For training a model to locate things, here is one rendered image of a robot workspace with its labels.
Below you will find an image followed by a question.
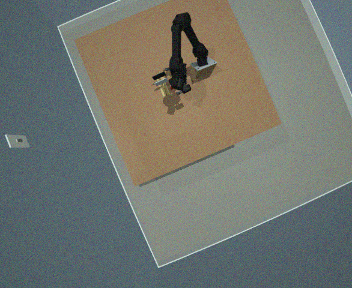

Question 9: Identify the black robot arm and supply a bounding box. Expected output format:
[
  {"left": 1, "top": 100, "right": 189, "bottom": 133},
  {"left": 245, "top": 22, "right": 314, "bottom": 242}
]
[{"left": 168, "top": 13, "right": 208, "bottom": 90}]

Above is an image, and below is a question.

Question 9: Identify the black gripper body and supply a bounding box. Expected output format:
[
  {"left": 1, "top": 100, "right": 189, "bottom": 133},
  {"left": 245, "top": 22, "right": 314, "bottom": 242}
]
[{"left": 181, "top": 75, "right": 191, "bottom": 93}]

